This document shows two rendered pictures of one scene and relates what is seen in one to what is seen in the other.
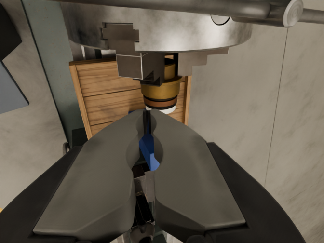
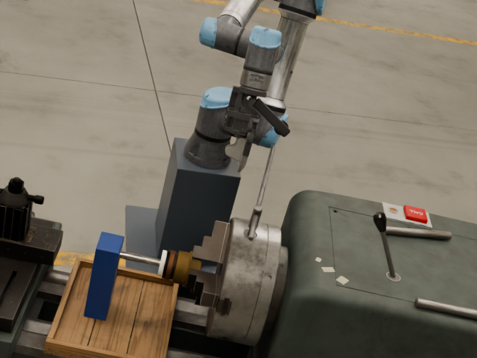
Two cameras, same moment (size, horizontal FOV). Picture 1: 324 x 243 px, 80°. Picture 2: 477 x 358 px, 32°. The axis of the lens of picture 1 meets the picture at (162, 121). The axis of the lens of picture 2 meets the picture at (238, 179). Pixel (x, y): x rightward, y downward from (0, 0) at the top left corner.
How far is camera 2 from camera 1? 2.09 m
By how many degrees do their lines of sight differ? 86
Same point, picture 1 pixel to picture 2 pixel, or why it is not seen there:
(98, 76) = (160, 295)
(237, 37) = (236, 241)
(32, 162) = not seen: outside the picture
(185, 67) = (196, 273)
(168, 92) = (183, 254)
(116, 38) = not seen: hidden behind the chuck
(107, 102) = (130, 292)
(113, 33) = not seen: hidden behind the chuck
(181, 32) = (242, 221)
